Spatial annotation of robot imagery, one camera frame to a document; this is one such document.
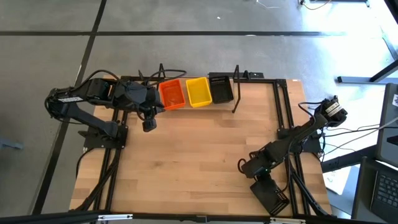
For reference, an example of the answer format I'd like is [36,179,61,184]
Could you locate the silver metal bracket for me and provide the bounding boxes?
[98,213,134,222]
[269,217,307,224]

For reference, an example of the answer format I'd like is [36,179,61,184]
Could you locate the black slotted plastic basket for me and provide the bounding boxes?
[208,75,234,105]
[250,179,290,217]

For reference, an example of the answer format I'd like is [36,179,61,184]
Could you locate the dark grey laptop with sticker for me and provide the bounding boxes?
[374,82,398,170]

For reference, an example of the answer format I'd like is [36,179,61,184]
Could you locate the grey flat floor object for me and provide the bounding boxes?
[0,138,25,151]

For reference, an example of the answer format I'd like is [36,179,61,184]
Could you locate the black aluminium table frame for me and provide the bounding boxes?
[70,76,335,218]

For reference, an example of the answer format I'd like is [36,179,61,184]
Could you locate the black metal plate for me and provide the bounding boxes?
[208,72,265,79]

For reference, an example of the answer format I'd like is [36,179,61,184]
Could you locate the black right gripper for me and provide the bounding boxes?
[241,149,276,185]

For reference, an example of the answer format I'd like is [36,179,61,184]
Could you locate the orange slotted plastic basket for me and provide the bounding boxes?
[159,78,187,111]

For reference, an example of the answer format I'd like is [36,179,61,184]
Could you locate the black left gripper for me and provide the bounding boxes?
[133,88,165,133]

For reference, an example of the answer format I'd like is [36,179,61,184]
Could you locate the black laptop keyboard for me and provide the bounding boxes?
[369,169,398,223]

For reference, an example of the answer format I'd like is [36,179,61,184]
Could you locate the black crossbar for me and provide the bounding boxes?
[0,210,398,224]

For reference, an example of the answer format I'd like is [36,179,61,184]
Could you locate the black desk leg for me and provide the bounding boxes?
[337,58,398,85]

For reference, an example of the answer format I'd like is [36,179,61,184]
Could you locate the black cable bundle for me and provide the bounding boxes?
[75,147,121,213]
[284,152,331,217]

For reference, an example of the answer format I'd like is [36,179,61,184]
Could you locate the black desk foot bar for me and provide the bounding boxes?
[321,144,379,174]

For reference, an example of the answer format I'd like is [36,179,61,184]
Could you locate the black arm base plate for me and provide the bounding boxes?
[277,128,323,154]
[83,124,129,150]

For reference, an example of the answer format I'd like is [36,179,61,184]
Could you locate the yellow slotted plastic basket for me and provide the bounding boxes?
[185,77,213,109]

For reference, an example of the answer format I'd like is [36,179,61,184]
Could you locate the white paper sheet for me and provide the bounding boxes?
[322,169,351,196]

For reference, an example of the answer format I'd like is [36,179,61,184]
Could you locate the light grey cable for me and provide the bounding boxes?
[323,116,398,156]

